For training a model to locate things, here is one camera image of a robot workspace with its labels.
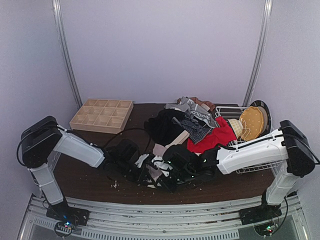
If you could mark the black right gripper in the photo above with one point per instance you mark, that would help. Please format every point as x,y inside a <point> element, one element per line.
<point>167,180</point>

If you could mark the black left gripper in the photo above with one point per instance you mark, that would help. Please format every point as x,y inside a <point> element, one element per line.
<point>141,173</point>

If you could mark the pink and white underwear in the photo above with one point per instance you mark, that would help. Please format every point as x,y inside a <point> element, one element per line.
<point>157,169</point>

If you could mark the red underwear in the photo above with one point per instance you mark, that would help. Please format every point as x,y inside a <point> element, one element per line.
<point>220,135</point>

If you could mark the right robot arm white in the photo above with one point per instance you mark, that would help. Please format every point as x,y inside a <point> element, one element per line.
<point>286,146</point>

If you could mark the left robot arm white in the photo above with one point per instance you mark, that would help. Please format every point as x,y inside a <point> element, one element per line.
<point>46,138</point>

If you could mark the striped dark underwear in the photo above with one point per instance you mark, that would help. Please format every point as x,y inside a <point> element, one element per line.
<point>196,131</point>

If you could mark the black underwear white waistband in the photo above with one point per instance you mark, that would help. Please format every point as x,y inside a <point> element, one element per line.
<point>165,128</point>

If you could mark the grey lettered underwear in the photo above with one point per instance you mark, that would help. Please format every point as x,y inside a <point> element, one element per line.
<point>194,111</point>

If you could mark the tan beige underwear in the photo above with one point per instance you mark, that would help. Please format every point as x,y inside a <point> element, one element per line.
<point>207,105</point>

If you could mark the wooden compartment tray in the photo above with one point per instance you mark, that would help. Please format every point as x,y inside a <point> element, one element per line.
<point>108,116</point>

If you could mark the cream checkered bowl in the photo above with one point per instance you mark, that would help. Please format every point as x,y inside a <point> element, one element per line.
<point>239,127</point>

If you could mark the yellow dotted plate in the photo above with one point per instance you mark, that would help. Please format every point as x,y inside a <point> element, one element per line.
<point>252,120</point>

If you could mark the dark round plate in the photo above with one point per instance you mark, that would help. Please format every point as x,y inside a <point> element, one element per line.
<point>267,118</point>

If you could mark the white wire dish rack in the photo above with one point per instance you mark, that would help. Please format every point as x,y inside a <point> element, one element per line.
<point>262,153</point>

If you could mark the right metal frame post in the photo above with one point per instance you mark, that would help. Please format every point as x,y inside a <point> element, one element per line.
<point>265,22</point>

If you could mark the metal frame post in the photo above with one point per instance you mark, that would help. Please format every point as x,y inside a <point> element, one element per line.
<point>265,22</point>
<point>58,18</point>

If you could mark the left metal frame post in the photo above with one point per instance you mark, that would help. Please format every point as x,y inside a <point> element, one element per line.
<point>58,18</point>

